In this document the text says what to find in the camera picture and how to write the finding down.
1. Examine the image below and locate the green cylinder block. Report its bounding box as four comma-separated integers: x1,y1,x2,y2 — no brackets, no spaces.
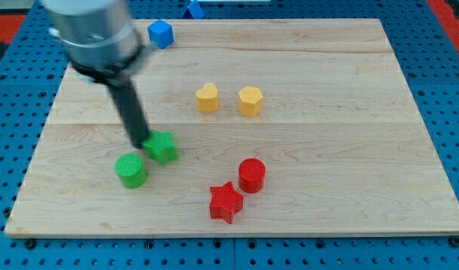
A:
114,154,148,189

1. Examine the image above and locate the yellow heart block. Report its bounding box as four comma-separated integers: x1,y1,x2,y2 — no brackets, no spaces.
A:
195,82,219,113

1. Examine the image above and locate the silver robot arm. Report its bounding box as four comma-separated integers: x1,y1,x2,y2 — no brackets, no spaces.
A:
40,0,152,83

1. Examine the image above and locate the blue cube block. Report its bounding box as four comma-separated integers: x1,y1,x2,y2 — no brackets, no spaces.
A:
147,19,174,50

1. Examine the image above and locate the yellow hexagon block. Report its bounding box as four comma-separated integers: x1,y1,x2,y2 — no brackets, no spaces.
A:
238,86,263,117

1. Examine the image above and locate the blue triangle block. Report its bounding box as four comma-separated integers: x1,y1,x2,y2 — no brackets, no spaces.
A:
181,0,206,20

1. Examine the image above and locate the red star block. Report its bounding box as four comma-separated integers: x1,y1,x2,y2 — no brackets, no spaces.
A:
209,181,244,224

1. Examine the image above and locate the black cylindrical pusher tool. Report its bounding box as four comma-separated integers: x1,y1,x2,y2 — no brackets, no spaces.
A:
107,77,151,149

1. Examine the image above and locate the red cylinder block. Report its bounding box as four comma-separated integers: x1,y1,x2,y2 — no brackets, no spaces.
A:
238,157,266,194

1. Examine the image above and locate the green star block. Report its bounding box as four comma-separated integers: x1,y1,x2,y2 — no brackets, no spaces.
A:
142,130,179,167

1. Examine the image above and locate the wooden board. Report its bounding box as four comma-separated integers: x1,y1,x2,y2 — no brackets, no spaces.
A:
5,19,459,239

